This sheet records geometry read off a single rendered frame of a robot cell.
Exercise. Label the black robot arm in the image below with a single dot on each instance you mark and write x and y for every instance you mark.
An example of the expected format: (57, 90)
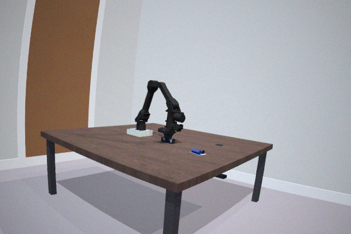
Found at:
(174, 112)

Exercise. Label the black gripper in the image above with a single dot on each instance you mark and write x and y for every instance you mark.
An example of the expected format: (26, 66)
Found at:
(168, 133)

